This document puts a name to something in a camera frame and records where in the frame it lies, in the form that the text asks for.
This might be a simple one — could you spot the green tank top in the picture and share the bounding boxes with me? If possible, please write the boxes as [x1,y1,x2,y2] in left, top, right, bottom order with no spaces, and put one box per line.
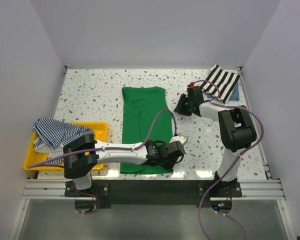
[119,86,175,175]

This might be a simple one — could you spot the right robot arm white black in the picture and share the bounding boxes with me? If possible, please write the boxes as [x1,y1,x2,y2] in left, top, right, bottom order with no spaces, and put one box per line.
[174,85,257,197]

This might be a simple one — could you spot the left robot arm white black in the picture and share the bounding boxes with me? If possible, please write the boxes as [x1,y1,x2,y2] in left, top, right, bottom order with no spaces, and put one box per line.
[63,134,188,196]

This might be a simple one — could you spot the blue folded tank top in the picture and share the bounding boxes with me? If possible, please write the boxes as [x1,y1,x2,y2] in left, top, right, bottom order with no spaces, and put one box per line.
[218,82,240,101]

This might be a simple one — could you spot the blue white striped tank top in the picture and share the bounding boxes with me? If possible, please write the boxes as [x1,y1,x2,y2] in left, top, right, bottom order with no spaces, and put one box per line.
[33,117,95,159]

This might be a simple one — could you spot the black white striped folded top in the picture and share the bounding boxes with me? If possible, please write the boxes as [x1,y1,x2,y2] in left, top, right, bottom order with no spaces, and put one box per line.
[200,64,240,104]

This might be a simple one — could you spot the yellow plastic tray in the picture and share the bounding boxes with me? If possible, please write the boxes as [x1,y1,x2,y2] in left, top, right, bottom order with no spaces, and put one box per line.
[23,122,108,171]

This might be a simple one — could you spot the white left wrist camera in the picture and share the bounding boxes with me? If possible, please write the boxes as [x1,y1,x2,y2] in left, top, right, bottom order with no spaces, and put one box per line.
[169,135,188,146]

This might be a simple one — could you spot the aluminium front rail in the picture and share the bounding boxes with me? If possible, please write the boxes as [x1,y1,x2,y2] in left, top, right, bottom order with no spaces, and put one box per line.
[22,179,285,200]

